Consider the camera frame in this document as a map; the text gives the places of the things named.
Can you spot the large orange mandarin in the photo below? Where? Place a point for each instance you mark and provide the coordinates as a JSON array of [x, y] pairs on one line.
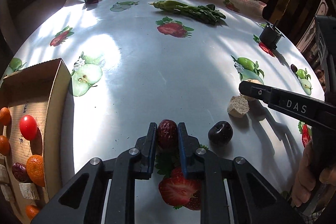
[[35, 170]]

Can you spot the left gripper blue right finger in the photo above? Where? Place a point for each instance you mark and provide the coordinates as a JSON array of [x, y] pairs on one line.
[[190, 164]]

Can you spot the fruit print tablecloth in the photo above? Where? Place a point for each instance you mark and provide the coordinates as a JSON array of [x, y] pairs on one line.
[[132, 64]]

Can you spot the beige cork chunk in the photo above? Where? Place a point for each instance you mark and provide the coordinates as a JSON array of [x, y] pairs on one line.
[[29, 191]]

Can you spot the dark plum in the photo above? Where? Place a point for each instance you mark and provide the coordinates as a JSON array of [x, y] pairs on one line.
[[221, 133]]

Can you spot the person right hand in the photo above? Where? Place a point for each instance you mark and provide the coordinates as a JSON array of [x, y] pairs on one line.
[[304, 181]]

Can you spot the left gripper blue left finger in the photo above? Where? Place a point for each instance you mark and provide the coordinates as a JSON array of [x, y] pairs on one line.
[[144, 161]]

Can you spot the small dark date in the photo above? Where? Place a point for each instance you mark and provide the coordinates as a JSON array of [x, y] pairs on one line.
[[293, 68]]

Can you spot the red cherry tomato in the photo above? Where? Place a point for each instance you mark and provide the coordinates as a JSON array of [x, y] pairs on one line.
[[28, 127]]

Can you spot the round beige cork piece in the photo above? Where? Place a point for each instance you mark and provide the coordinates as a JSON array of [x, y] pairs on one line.
[[4, 177]]

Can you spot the brown cardboard tray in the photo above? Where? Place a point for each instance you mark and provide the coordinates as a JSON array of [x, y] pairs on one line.
[[35, 98]]

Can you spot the large wrinkled red date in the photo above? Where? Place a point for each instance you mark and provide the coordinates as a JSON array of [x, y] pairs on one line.
[[20, 173]]

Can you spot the small red date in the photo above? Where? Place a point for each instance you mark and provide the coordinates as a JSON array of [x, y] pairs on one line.
[[167, 134]]

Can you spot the green leafy vegetable bunch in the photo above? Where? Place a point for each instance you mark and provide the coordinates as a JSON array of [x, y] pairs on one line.
[[207, 14]]

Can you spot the small orange mandarin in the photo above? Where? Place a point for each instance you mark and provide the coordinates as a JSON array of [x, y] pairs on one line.
[[4, 146]]

